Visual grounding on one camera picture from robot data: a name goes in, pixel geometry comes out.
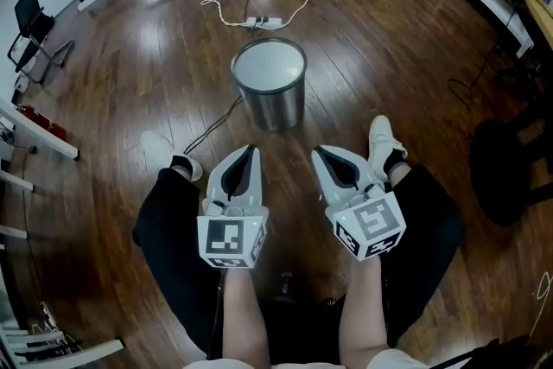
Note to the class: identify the black stool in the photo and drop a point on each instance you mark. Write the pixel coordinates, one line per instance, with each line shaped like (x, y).
(497, 173)

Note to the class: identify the white shoe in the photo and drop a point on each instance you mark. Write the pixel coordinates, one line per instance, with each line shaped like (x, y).
(382, 138)
(160, 147)

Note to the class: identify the round wooden table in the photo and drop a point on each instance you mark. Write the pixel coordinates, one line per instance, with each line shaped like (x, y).
(542, 19)

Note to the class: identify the black office chair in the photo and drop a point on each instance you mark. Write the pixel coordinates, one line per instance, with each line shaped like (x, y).
(32, 19)

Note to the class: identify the white power strip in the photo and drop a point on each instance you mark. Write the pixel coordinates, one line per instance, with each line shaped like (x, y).
(264, 22)

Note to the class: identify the black trousers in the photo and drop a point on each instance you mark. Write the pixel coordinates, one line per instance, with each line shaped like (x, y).
(173, 237)

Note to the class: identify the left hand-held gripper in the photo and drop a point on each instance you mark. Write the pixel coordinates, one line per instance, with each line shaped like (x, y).
(222, 237)

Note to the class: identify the white left shoe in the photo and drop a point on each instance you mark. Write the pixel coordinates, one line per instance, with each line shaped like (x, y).
(160, 147)

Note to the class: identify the white shirt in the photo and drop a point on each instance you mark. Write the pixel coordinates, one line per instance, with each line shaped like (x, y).
(302, 365)

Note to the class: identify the steel waste bin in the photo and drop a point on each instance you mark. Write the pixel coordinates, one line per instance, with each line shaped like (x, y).
(270, 69)

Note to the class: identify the person's left forearm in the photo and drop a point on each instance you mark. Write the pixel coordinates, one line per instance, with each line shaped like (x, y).
(244, 315)

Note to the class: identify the white right shoe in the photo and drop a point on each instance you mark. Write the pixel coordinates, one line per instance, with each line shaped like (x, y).
(382, 138)

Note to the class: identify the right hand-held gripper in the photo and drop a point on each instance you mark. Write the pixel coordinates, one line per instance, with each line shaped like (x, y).
(371, 222)

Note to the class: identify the person's right forearm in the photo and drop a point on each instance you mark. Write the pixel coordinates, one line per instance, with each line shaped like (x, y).
(360, 307)

